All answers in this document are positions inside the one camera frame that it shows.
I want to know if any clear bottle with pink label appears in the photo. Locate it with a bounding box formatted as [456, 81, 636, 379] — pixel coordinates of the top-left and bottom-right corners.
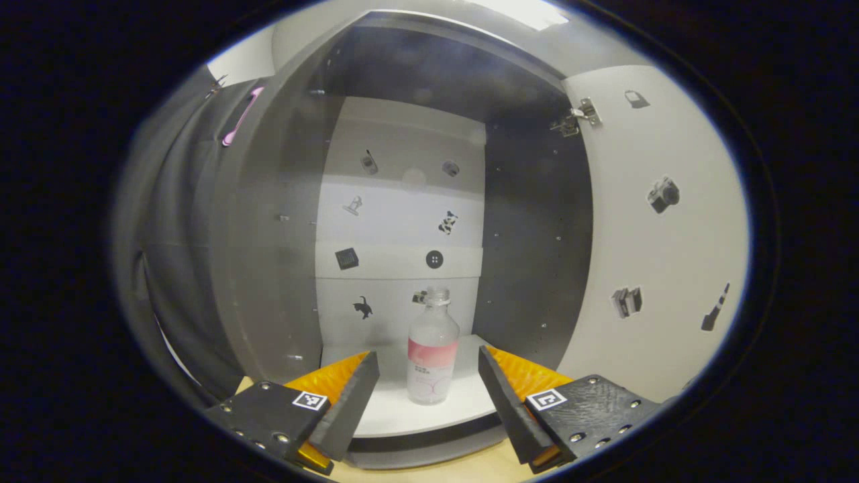
[406, 287, 461, 406]

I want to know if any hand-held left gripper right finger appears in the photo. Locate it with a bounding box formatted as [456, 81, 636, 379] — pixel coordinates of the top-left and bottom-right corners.
[478, 345, 662, 474]

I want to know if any ceiling light panel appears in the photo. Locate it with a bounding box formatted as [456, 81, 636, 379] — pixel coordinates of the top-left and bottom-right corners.
[470, 0, 570, 32]

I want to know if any metal door hinge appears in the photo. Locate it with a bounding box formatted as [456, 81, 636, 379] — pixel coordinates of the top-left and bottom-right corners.
[550, 97, 603, 138]

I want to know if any white cabinet shelf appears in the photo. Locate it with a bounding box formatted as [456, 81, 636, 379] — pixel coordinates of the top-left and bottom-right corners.
[321, 334, 504, 438]

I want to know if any dark grey cabinet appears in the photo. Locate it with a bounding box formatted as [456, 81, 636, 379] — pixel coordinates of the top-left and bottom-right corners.
[208, 10, 595, 470]

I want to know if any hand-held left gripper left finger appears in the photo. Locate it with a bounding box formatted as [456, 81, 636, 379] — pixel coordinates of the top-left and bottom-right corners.
[205, 350, 381, 476]

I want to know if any black backdrop cloth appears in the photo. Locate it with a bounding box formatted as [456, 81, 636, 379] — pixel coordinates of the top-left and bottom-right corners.
[111, 67, 269, 403]

